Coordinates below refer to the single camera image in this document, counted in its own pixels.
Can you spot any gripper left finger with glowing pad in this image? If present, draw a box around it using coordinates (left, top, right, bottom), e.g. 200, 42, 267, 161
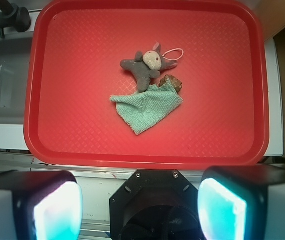
0, 170, 83, 240

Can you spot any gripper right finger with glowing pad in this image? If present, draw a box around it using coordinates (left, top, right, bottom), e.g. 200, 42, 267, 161
197, 165, 285, 240

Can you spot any teal blue cloth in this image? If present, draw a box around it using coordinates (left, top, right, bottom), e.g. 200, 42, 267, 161
110, 82, 184, 136

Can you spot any grey sink basin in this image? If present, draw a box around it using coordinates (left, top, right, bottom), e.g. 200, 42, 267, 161
0, 32, 33, 125

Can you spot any brown rock-like lump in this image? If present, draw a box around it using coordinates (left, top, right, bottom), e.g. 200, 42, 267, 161
158, 74, 183, 93

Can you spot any red plastic tray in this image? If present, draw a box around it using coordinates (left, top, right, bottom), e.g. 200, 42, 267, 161
24, 0, 270, 170

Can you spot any grey plush toy animal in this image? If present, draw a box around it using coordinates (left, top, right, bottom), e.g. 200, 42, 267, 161
120, 42, 185, 93

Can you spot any black faucet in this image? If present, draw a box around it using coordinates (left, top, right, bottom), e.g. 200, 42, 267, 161
0, 0, 32, 39

